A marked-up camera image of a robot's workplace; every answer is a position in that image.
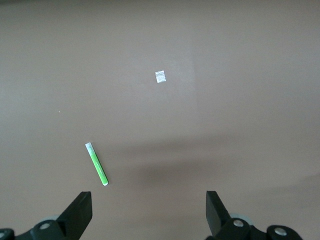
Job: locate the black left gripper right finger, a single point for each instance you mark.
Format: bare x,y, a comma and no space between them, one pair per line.
218,217

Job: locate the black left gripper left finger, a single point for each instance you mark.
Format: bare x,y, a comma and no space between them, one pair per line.
72,220

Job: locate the green highlighter pen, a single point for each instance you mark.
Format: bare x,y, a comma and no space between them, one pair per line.
97,165

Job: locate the small clear tape patch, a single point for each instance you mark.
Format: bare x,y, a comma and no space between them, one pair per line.
160,76

